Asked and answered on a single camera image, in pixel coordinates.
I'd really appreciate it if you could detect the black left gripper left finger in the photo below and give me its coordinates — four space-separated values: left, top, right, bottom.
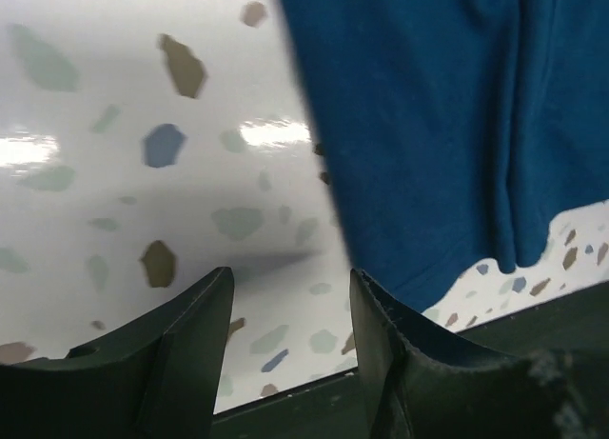
1 268 234 438

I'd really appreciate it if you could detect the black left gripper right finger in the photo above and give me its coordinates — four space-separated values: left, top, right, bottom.
349 270 608 438

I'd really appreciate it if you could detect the navy blue printed t-shirt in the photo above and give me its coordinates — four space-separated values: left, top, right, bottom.
280 0 608 311

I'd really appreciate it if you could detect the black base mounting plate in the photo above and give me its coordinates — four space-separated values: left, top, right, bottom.
211 282 608 438

